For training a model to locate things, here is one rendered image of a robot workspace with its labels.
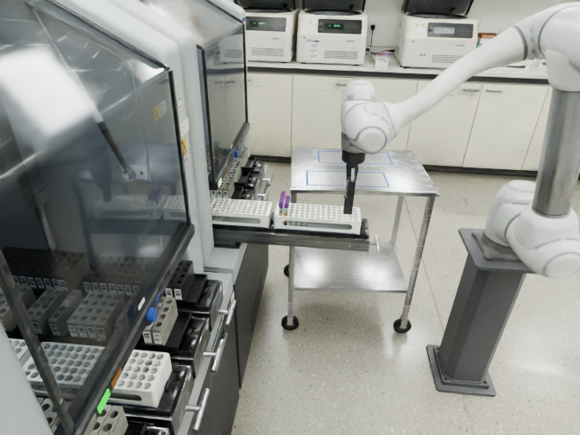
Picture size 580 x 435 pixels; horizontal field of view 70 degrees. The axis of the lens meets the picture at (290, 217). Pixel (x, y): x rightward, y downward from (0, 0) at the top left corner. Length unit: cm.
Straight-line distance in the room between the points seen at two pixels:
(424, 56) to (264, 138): 148
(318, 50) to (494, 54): 239
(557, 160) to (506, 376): 122
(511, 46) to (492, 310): 98
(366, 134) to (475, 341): 114
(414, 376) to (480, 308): 50
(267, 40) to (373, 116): 258
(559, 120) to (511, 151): 282
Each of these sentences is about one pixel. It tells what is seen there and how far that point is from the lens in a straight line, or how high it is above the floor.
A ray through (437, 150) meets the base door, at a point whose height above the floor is 22.
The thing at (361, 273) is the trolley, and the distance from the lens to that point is 215.
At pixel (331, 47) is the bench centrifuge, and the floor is 104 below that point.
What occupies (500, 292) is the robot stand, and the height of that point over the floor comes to 56.
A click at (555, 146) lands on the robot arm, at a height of 120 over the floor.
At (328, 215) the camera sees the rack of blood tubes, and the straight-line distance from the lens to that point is 146.
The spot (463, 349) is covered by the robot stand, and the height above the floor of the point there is 24.
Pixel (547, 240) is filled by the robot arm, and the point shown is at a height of 92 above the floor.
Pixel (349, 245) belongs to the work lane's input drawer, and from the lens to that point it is 146.
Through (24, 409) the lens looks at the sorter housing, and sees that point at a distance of 68.
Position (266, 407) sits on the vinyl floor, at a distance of 194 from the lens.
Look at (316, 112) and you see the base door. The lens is 371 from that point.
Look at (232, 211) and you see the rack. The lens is 147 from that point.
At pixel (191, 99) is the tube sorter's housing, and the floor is 129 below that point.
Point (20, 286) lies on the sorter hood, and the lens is 60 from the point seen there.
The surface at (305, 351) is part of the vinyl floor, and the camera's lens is 213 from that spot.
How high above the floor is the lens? 161
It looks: 31 degrees down
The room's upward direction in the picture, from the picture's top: 1 degrees clockwise
